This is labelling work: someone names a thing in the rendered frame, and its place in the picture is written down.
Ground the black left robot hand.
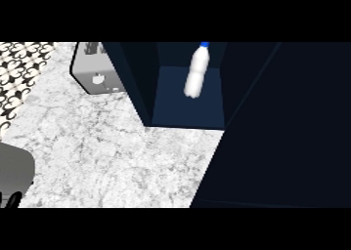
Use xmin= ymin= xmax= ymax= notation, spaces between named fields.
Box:
xmin=0 ymin=190 xmax=25 ymax=209

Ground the dark navy cabinet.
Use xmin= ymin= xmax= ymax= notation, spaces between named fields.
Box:
xmin=102 ymin=41 xmax=284 ymax=131

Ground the white water bottle blue cap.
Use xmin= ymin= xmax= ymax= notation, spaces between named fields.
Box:
xmin=183 ymin=41 xmax=213 ymax=100

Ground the dark navy cabinet door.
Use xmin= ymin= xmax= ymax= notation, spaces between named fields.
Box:
xmin=189 ymin=41 xmax=351 ymax=209

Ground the silver toaster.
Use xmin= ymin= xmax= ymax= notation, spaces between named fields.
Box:
xmin=69 ymin=41 xmax=130 ymax=97

